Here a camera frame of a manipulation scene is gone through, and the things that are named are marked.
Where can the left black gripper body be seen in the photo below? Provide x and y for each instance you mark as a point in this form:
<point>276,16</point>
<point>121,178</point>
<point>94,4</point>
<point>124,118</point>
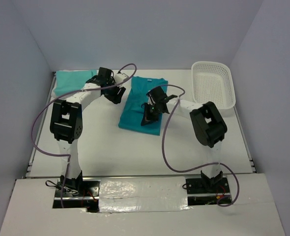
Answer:
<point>111,93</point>

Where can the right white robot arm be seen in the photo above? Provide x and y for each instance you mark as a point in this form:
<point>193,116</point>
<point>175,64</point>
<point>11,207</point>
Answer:
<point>208,125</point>

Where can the white plastic laundry basket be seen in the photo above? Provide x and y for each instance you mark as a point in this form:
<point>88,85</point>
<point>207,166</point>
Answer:
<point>212,81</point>

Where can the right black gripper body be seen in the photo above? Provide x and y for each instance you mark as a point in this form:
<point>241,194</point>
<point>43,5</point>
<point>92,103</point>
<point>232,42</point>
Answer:
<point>153,111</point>

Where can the light mint t-shirt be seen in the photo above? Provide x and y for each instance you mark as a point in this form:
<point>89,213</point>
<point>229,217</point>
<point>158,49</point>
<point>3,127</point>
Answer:
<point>67,81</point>

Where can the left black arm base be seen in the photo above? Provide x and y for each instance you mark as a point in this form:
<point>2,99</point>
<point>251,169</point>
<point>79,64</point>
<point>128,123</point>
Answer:
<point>75,188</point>

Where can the silver tape sheet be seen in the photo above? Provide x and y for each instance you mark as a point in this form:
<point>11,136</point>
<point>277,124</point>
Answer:
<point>142,194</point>

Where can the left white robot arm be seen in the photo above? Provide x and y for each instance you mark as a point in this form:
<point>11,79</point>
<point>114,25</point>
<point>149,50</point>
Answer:
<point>67,120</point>

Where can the teal t-shirt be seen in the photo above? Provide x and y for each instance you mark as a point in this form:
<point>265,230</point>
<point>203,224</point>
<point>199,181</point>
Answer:
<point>133,110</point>

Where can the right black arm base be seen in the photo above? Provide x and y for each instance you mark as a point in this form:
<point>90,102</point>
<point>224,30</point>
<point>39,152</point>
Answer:
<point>205,185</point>

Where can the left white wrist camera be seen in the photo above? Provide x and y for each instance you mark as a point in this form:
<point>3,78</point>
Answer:
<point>120,78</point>

